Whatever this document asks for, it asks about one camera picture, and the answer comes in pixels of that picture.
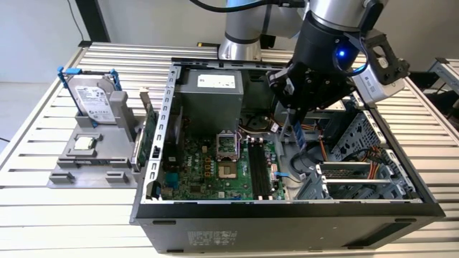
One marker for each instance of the green RAM stick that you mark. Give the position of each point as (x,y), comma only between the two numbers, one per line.
(300,137)

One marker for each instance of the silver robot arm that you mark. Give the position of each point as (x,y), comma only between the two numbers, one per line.
(243,27)

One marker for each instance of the metal optical drive cage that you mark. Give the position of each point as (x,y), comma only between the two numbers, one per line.
(282,126)

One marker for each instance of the grey power supply unit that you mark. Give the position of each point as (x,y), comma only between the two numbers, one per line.
(211,107)

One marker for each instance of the aluminium side table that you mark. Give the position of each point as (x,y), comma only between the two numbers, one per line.
(445,70)

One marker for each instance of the light blue data connector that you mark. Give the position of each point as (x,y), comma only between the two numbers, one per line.
(282,174)

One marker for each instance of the metal hard disk cage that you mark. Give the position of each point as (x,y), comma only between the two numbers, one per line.
(345,181)

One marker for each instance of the CPU socket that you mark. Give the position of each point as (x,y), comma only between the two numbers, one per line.
(227,170)

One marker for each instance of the green graphics card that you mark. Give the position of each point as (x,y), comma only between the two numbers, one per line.
(152,129)

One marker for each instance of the green motherboard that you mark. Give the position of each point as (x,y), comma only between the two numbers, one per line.
(230,188)

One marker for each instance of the hard disk blue carrier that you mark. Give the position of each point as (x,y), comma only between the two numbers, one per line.
(94,99)

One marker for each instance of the black PC case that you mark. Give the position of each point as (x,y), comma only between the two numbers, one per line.
(251,228)

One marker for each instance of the silver CPU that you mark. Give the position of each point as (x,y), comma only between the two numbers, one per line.
(84,143)

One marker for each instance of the grey parts rack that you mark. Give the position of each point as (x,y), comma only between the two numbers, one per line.
(90,170)

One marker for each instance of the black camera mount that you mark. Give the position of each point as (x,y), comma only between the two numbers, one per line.
(389,53)

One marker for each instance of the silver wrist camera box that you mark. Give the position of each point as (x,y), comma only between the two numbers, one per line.
(377,88)

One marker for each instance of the black vertical post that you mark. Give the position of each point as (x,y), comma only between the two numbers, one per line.
(94,21)

